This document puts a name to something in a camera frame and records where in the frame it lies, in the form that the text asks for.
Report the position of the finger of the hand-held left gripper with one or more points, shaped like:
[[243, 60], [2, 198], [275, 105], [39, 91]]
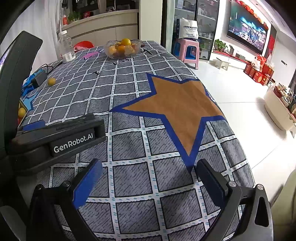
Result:
[[76, 120], [69, 143]]

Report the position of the beige sideboard counter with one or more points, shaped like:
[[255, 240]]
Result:
[[104, 25]]

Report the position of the heap of mandarins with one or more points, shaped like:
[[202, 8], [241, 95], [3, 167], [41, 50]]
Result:
[[120, 50]]

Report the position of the glass display cabinet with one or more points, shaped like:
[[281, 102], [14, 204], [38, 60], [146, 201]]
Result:
[[205, 23]]

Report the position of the single yellow mandarin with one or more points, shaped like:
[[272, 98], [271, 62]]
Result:
[[126, 42]]

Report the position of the smooth orange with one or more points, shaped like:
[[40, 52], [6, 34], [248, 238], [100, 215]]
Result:
[[21, 112]]

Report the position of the green potted sprouts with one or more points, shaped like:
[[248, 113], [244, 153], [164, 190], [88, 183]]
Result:
[[75, 16]]

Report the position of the red wall banner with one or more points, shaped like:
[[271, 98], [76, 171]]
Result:
[[271, 39]]

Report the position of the green potted plant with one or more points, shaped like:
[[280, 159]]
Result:
[[220, 44]]

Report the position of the red bottle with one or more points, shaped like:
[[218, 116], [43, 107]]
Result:
[[65, 19]]

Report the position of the red and white console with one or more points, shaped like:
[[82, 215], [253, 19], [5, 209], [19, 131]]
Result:
[[231, 56]]

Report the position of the red plastic stool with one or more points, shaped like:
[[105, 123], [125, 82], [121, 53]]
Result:
[[84, 44]]

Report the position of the wall television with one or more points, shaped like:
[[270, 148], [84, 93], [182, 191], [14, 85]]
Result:
[[248, 27]]

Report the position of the grey checked star tablecloth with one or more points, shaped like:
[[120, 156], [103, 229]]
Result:
[[129, 92]]

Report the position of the small white step stool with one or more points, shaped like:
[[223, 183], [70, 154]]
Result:
[[222, 62]]

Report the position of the white curtain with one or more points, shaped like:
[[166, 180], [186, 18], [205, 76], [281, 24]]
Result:
[[46, 30]]

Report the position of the white round side table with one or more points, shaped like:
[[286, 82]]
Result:
[[276, 109]]

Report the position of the crumpled blue glove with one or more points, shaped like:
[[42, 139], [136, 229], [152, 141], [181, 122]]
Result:
[[27, 84]]

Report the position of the white shopping bag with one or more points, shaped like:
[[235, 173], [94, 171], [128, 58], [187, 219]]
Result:
[[188, 29]]

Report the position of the clear plastic bottle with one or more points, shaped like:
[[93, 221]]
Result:
[[67, 46]]

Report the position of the small yellowish longan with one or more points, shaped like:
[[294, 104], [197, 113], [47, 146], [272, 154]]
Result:
[[51, 81]]

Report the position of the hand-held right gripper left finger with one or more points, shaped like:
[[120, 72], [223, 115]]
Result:
[[87, 183]]

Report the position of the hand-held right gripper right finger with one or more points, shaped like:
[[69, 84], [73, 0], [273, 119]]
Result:
[[211, 183]]

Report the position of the pink plastic stool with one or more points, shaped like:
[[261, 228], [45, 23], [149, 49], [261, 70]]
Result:
[[186, 44]]

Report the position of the stack of red gift boxes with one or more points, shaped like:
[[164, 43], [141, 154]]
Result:
[[257, 75]]

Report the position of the clear glass bowl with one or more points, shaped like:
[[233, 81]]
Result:
[[111, 54]]

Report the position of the white pole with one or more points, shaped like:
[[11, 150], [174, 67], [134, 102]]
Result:
[[61, 16]]

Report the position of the red wall garland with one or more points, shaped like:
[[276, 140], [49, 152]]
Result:
[[253, 11]]

